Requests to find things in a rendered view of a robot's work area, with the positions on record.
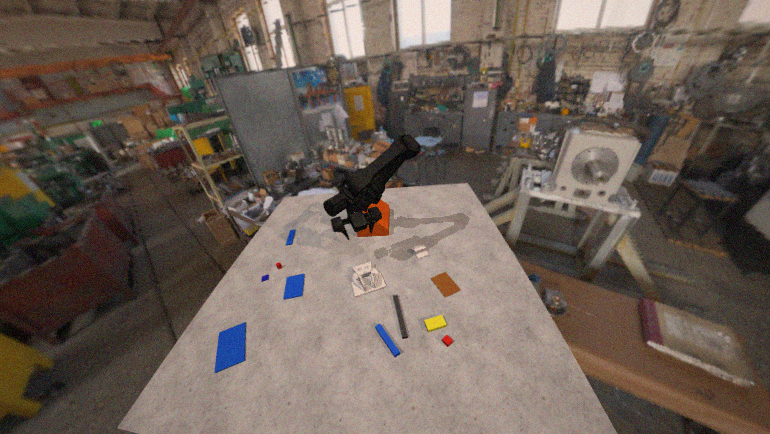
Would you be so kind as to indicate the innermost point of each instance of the dark grey long bar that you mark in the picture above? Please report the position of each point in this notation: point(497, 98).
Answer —
point(401, 321)

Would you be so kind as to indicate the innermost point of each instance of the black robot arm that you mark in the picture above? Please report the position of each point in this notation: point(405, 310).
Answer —
point(362, 187)

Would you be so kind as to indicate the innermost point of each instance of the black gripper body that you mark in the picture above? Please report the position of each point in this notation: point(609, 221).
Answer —
point(337, 223)

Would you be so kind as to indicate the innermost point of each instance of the yellow rectangular block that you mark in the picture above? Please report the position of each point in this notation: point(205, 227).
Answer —
point(435, 323)

